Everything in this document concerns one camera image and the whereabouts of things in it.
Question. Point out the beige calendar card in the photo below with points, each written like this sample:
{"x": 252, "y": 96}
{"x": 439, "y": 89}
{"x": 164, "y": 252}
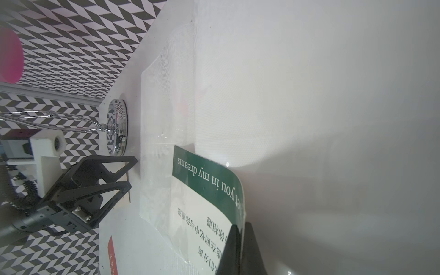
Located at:
{"x": 125, "y": 200}

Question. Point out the green white text card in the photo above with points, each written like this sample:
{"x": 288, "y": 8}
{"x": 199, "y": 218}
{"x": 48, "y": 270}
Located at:
{"x": 207, "y": 199}

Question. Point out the red square card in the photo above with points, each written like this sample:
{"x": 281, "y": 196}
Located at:
{"x": 112, "y": 257}

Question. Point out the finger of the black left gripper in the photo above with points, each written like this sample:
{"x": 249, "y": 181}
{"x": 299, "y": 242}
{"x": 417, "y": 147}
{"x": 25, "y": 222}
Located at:
{"x": 111, "y": 192}
{"x": 94, "y": 175}

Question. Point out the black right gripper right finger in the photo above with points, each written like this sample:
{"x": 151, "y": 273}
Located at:
{"x": 251, "y": 263}

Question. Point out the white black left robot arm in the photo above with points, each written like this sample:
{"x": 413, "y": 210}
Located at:
{"x": 18, "y": 223}

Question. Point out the chrome wire cup stand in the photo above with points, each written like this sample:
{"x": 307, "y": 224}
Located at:
{"x": 115, "y": 127}

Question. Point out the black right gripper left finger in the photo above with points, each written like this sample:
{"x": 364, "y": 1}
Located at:
{"x": 230, "y": 261}

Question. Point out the white photo album bicycle cover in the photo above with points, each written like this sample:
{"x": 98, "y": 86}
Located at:
{"x": 329, "y": 114}

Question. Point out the pink plastic cup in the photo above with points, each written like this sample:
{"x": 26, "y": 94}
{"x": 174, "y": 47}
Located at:
{"x": 12, "y": 57}

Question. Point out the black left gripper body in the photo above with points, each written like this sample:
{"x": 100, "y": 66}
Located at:
{"x": 71, "y": 211}

